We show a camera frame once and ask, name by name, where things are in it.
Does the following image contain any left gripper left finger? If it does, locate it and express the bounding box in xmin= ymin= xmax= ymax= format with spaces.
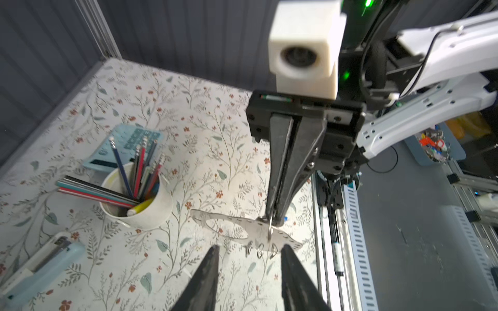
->
xmin=171 ymin=245 xmax=220 ymax=311

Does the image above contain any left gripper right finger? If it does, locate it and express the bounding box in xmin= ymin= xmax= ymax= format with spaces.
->
xmin=281 ymin=244 xmax=330 ymax=311

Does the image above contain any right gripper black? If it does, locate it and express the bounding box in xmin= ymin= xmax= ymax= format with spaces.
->
xmin=246 ymin=91 xmax=367 ymax=227

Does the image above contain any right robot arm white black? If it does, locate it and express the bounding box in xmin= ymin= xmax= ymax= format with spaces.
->
xmin=246 ymin=1 xmax=497 ymax=228

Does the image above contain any yellow highlighter in cup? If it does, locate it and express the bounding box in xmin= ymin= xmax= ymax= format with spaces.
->
xmin=127 ymin=198 xmax=154 ymax=217

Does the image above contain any white pencil cup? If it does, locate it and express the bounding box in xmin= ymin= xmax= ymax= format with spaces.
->
xmin=99 ymin=174 xmax=174 ymax=230

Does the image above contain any blue bin with clutter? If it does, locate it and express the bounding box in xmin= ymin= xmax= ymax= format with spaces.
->
xmin=404 ymin=123 xmax=466 ymax=167

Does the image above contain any light blue stapler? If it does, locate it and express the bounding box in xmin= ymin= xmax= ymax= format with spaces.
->
xmin=1 ymin=232 xmax=85 ymax=310

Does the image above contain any black marker on rail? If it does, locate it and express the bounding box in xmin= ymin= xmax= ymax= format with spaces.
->
xmin=328 ymin=210 xmax=344 ymax=277

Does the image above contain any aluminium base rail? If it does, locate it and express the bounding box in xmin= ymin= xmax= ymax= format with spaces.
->
xmin=311 ymin=172 xmax=379 ymax=310

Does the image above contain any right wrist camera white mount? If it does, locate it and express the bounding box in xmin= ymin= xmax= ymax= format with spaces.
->
xmin=268 ymin=1 xmax=347 ymax=100

